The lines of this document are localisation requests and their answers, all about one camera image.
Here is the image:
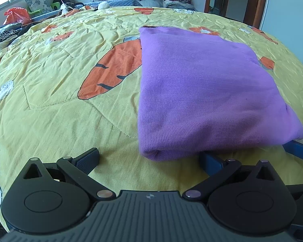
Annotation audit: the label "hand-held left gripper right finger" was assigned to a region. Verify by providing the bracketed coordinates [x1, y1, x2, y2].
[182, 151, 276, 202]

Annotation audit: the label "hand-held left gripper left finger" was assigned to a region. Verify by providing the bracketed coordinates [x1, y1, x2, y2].
[22, 147, 117, 202]

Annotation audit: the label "purple sweater with red collar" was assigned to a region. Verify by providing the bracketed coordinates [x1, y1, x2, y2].
[137, 25, 303, 162]

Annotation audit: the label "dark patterned clothes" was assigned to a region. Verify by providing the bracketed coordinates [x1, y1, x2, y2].
[0, 23, 38, 44]

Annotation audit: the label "yellow carrot print quilt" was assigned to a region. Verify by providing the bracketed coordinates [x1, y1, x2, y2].
[0, 5, 303, 232]

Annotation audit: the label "white wardrobe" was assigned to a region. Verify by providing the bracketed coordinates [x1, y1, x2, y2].
[259, 0, 303, 68]

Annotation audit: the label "green plastic chair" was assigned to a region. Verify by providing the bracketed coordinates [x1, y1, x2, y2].
[26, 2, 62, 14]

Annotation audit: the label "orange plastic bag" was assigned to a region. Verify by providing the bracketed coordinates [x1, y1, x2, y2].
[3, 7, 32, 26]

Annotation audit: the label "blue quilted blanket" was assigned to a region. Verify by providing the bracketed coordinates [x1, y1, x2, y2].
[30, 0, 144, 22]

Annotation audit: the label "grey floral pillow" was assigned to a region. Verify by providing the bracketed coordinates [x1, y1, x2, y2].
[24, 0, 53, 13]

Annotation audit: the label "wooden door frame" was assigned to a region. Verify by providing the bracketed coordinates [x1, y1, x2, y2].
[204, 0, 270, 29]

